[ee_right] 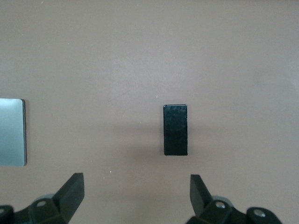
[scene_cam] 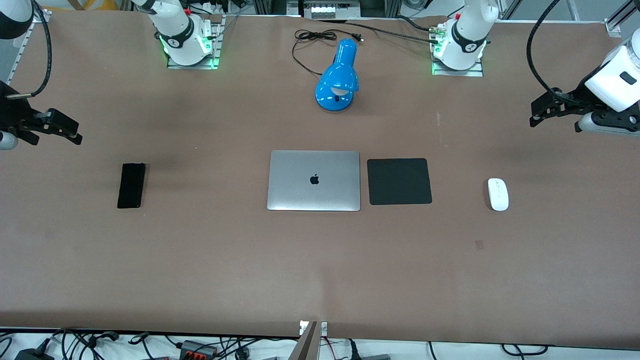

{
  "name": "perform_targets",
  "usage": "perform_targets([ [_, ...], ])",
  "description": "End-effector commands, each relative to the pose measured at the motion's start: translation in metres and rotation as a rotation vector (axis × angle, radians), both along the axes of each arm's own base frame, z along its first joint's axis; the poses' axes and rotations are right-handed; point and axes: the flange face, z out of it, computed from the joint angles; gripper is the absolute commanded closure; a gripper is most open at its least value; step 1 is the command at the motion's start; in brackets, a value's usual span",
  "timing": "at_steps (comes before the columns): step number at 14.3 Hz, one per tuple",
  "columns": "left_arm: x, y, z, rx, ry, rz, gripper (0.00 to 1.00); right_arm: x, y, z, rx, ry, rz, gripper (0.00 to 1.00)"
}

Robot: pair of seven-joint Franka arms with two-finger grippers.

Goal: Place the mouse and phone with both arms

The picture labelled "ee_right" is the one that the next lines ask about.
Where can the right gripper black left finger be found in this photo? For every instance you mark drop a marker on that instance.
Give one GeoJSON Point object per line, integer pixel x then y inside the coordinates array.
{"type": "Point", "coordinates": [60, 205]}

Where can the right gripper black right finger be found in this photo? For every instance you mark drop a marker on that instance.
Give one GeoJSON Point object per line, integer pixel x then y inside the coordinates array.
{"type": "Point", "coordinates": [210, 210]}

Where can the black smartphone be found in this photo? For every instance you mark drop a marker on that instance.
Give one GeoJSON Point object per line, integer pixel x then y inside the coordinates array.
{"type": "Point", "coordinates": [175, 130]}

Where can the silver closed laptop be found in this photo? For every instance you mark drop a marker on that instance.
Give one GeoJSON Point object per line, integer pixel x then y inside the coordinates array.
{"type": "Point", "coordinates": [11, 133]}

